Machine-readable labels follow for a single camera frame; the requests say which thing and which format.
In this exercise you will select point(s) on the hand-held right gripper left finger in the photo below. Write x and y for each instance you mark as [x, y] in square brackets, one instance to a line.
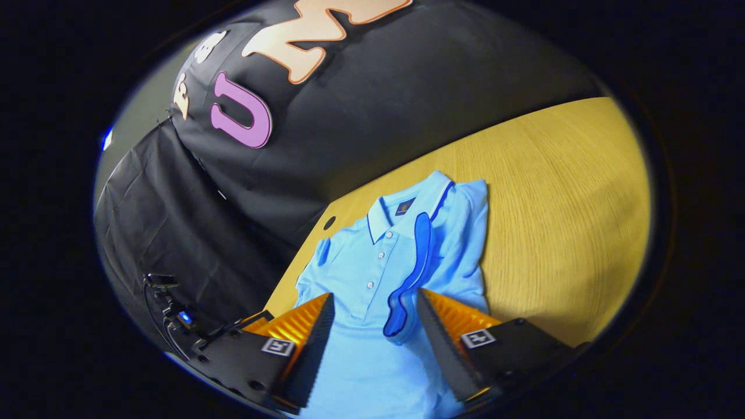
[311, 349]

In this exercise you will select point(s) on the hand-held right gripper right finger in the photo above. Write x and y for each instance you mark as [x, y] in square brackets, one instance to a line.
[445, 343]

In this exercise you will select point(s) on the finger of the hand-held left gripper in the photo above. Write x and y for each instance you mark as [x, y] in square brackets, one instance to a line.
[250, 321]

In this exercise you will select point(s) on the light blue polo T-shirt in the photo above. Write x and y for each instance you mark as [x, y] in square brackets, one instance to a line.
[372, 349]

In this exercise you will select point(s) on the black round table grommet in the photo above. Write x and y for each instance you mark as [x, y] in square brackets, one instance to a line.
[329, 222]

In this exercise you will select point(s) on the black backdrop cloth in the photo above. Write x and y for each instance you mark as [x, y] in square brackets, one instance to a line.
[372, 105]

